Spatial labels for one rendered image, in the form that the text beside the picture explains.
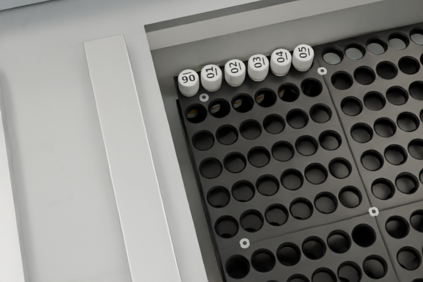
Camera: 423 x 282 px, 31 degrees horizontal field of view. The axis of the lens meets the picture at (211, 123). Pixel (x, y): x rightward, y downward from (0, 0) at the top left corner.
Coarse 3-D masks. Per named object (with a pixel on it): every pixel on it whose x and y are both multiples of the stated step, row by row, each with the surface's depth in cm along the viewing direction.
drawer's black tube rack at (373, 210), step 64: (320, 64) 46; (384, 64) 46; (192, 128) 44; (256, 128) 47; (320, 128) 44; (384, 128) 47; (256, 192) 42; (320, 192) 42; (384, 192) 45; (256, 256) 43; (320, 256) 40; (384, 256) 40
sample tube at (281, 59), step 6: (276, 54) 44; (282, 54) 44; (288, 54) 44; (276, 60) 44; (282, 60) 44; (288, 60) 44; (270, 66) 45; (276, 66) 44; (282, 66) 44; (288, 66) 45; (276, 72) 45; (282, 72) 45; (282, 90) 47; (282, 96) 48
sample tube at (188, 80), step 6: (186, 72) 44; (192, 72) 44; (180, 78) 44; (186, 78) 44; (192, 78) 44; (198, 78) 44; (180, 84) 44; (186, 84) 44; (192, 84) 44; (198, 84) 44; (180, 90) 45; (186, 90) 44; (192, 90) 44; (192, 114) 47
